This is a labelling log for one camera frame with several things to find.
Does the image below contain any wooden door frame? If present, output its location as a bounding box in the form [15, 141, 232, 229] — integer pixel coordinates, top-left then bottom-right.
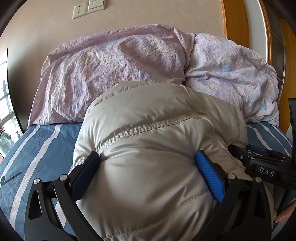
[221, 1, 295, 133]

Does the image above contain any window with dark frame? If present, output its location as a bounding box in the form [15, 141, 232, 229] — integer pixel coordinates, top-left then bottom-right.
[0, 48, 23, 158]

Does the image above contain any pink floral duvet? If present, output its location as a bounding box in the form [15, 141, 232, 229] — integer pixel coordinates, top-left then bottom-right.
[28, 24, 280, 126]

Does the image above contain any beige quilted down jacket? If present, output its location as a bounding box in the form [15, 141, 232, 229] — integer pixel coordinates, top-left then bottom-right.
[73, 82, 250, 240]

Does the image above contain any frosted glass door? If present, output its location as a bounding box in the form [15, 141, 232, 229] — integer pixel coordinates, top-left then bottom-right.
[270, 23, 285, 104]

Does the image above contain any white wall power socket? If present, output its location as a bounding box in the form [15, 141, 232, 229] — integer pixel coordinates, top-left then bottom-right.
[72, 1, 89, 19]

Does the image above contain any blue white striped bedsheet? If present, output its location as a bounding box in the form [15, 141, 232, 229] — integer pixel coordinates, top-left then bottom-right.
[0, 121, 293, 239]

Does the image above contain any person's right hand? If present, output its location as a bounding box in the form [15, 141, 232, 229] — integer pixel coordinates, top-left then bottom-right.
[273, 201, 296, 223]

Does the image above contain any white wall switch plate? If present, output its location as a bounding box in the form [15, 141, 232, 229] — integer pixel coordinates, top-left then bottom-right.
[87, 0, 106, 14]

